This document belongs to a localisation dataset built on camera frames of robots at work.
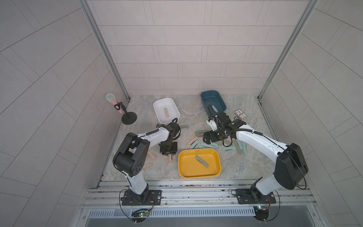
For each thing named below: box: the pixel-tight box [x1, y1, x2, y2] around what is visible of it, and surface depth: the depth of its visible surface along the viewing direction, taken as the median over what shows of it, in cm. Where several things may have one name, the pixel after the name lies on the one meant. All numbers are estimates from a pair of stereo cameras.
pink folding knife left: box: [146, 150, 156, 160], surface depth 87 cm
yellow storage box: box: [177, 148, 222, 179], surface depth 83 cm
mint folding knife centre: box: [189, 139, 199, 149], surface depth 91 cm
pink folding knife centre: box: [185, 136, 199, 147], surface depth 93 cm
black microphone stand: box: [113, 101, 138, 125], surface depth 103 cm
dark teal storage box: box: [200, 89, 227, 116], surface depth 116 cm
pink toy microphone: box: [105, 93, 123, 114], surface depth 86 cm
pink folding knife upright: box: [168, 154, 173, 165], surface depth 86 cm
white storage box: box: [153, 97, 181, 124], surface depth 110 cm
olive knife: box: [195, 155, 209, 168], surface depth 85 cm
